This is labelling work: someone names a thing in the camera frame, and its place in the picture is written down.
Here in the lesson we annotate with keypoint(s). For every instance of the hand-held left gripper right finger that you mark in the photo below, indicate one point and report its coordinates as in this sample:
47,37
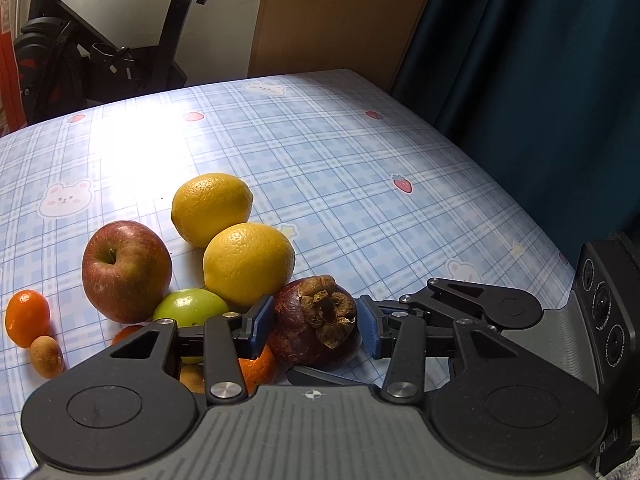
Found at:
368,327

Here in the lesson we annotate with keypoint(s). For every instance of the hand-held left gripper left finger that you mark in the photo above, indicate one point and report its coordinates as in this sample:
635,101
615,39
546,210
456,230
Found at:
262,324

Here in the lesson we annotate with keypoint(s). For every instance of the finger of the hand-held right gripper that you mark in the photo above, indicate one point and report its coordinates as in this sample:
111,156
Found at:
320,377
500,305

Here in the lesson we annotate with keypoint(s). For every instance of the dark purple mangosteen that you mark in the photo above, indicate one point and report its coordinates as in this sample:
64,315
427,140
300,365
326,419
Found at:
300,325

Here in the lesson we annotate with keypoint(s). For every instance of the tangerine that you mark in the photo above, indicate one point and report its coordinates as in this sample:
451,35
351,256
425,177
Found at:
125,333
27,317
261,370

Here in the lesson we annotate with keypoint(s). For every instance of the red apple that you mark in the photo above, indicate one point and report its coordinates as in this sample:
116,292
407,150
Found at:
125,272

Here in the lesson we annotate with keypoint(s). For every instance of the yellow lemon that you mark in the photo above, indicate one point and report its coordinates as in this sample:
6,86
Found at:
210,207
247,265

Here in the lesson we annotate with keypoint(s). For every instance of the green apple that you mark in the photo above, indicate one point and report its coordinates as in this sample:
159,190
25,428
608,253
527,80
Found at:
187,306

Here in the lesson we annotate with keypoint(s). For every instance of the blue plaid printed tablecloth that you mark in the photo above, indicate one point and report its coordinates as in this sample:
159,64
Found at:
350,170

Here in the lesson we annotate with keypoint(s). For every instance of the small brown longan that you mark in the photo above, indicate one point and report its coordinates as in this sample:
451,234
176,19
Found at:
46,357

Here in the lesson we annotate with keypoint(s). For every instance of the dark blue curtain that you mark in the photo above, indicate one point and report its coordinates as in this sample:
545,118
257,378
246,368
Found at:
540,85

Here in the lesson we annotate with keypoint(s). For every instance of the brown wooden door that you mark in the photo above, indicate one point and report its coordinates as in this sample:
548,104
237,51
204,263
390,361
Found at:
340,15

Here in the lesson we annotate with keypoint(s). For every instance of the black exercise bike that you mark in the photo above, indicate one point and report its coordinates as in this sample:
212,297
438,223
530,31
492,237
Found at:
75,50

